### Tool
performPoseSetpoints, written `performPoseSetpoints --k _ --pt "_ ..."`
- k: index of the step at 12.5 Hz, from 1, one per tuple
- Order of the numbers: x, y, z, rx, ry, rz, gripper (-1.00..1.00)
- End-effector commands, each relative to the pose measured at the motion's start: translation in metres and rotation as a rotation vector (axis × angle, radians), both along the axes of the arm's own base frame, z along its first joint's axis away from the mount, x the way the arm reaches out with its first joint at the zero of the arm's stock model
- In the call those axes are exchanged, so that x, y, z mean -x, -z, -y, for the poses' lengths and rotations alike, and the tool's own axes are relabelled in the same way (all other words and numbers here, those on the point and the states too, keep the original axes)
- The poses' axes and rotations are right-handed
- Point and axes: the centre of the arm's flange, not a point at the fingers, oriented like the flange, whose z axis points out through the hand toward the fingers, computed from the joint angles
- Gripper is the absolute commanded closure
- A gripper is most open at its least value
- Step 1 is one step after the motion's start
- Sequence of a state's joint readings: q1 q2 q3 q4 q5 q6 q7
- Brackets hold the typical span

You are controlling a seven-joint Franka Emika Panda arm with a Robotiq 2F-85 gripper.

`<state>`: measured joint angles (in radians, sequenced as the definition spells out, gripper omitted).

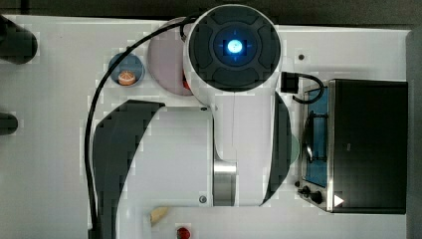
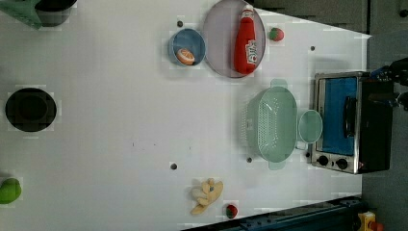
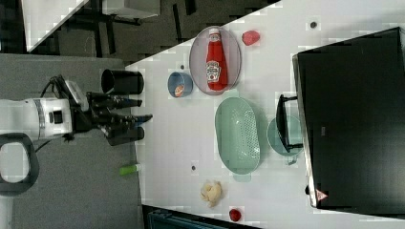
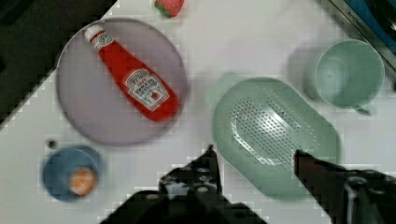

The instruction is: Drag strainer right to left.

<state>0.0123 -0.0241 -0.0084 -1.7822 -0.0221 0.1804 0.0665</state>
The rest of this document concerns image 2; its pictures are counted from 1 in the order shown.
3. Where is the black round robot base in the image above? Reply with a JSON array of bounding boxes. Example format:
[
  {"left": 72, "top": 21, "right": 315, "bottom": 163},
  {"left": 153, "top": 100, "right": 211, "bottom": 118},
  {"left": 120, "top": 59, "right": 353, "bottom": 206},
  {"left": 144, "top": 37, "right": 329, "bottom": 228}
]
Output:
[{"left": 5, "top": 88, "right": 58, "bottom": 133}]

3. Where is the orange half toy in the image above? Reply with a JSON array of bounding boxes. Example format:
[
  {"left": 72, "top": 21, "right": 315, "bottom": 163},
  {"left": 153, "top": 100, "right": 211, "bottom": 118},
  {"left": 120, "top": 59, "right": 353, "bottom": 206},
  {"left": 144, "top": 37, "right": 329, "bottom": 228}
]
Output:
[{"left": 176, "top": 48, "right": 195, "bottom": 65}]

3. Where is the blue bowl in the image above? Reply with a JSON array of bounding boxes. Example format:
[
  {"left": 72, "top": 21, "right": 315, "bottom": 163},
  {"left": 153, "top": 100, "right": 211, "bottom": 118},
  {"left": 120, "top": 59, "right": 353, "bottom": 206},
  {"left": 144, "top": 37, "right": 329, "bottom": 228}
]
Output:
[{"left": 167, "top": 29, "right": 207, "bottom": 66}]

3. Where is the peeled toy banana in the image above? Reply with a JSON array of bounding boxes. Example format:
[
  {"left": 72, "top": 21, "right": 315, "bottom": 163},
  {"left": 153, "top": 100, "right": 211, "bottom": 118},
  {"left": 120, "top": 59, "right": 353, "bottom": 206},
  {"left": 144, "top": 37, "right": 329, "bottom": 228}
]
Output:
[{"left": 191, "top": 178, "right": 224, "bottom": 216}]

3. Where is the red ketchup bottle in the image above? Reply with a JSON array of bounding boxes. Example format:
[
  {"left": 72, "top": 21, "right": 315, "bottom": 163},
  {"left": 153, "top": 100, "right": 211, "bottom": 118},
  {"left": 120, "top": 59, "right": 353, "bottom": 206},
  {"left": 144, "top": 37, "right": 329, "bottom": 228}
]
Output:
[{"left": 234, "top": 5, "right": 257, "bottom": 75}]

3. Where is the small red strawberry toy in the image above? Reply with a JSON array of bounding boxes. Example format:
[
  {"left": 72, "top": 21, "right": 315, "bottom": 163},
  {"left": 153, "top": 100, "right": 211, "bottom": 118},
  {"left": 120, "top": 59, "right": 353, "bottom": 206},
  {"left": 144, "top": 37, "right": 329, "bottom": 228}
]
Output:
[{"left": 226, "top": 204, "right": 238, "bottom": 218}]

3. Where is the mint green mug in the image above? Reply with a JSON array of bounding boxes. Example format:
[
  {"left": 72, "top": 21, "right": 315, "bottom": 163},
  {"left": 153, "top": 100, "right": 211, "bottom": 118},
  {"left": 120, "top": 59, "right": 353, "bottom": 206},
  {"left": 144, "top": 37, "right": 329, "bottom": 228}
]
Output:
[{"left": 295, "top": 110, "right": 323, "bottom": 150}]

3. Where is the black toaster oven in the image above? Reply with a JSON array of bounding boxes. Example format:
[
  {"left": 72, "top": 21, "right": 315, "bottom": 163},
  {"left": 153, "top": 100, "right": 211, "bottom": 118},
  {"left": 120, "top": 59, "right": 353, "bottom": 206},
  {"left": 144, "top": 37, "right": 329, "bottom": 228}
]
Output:
[{"left": 311, "top": 71, "right": 394, "bottom": 174}]

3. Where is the dark grey cup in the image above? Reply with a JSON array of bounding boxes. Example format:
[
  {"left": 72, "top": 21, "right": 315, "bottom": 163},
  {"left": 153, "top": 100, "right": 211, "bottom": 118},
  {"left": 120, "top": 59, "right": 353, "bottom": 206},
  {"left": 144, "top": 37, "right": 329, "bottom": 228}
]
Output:
[{"left": 35, "top": 0, "right": 77, "bottom": 27}]

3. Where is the yellow red button box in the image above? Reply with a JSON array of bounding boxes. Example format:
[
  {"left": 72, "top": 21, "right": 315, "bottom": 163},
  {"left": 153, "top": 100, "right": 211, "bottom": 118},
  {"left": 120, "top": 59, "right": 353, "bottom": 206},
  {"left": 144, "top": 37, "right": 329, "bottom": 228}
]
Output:
[{"left": 358, "top": 212, "right": 384, "bottom": 231}]

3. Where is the green toy fruit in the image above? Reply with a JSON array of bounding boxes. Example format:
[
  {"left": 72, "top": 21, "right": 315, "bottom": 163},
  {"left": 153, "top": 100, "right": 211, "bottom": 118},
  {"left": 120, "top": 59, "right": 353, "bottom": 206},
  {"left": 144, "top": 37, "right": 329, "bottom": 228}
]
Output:
[{"left": 0, "top": 178, "right": 22, "bottom": 204}]

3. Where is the green cloth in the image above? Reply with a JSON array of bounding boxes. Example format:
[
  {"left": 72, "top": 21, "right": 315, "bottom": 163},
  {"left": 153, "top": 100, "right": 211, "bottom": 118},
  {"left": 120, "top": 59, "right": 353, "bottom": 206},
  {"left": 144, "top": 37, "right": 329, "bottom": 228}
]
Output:
[{"left": 0, "top": 0, "right": 41, "bottom": 30}]

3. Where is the blue metal frame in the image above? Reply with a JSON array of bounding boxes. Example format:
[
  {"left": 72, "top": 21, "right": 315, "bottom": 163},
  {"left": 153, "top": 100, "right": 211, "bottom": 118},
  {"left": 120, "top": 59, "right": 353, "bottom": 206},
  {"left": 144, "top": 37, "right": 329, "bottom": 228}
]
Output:
[{"left": 184, "top": 196, "right": 368, "bottom": 231}]

